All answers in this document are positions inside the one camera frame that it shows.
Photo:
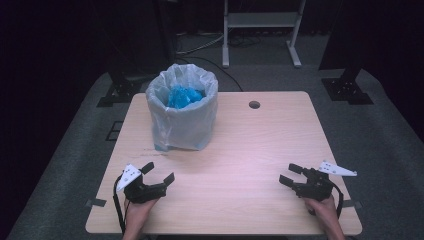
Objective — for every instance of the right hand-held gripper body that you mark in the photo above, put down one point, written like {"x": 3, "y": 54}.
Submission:
{"x": 315, "y": 190}

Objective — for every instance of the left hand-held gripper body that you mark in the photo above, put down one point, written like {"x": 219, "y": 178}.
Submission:
{"x": 144, "y": 193}

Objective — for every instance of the person's right hand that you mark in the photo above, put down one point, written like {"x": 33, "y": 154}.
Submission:
{"x": 321, "y": 210}

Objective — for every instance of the person's left hand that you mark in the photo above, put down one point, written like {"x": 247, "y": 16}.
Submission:
{"x": 138, "y": 213}

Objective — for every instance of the light blue trash bin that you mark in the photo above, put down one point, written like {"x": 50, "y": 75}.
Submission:
{"x": 161, "y": 148}

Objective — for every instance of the black tape strip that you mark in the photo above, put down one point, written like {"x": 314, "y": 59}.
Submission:
{"x": 96, "y": 202}
{"x": 353, "y": 204}

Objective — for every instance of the bin with white bag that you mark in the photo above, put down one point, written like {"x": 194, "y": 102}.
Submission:
{"x": 181, "y": 126}

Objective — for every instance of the blue crumpled plastic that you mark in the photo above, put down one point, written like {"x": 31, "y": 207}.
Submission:
{"x": 181, "y": 96}

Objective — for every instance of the black stand base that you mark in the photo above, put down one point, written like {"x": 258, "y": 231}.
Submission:
{"x": 346, "y": 90}
{"x": 120, "y": 91}

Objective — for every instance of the white metal stand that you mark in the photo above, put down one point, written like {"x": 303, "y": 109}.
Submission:
{"x": 261, "y": 19}

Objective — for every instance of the black floor outlet frame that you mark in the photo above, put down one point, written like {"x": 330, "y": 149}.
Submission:
{"x": 114, "y": 130}

